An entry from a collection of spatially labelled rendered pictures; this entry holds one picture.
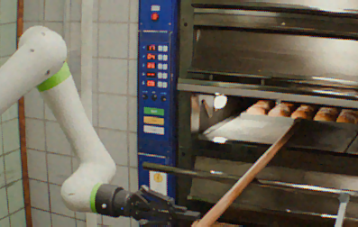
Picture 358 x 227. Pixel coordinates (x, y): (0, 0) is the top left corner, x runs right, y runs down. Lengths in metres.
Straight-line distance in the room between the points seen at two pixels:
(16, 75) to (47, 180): 1.45
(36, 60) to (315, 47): 1.13
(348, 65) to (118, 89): 0.97
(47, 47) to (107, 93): 1.12
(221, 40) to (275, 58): 0.23
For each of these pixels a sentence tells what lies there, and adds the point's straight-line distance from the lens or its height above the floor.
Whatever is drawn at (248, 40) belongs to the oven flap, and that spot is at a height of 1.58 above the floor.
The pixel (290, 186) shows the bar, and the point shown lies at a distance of 2.06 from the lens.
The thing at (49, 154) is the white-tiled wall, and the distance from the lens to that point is 2.97.
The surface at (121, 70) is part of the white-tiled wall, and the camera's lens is 2.65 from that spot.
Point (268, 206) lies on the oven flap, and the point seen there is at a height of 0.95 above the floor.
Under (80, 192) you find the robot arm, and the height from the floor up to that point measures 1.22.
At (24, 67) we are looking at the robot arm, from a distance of 1.62.
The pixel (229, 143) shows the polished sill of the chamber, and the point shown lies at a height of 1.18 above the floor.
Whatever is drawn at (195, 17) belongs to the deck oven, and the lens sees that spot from 2.48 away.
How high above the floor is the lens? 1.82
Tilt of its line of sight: 13 degrees down
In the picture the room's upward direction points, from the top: 1 degrees clockwise
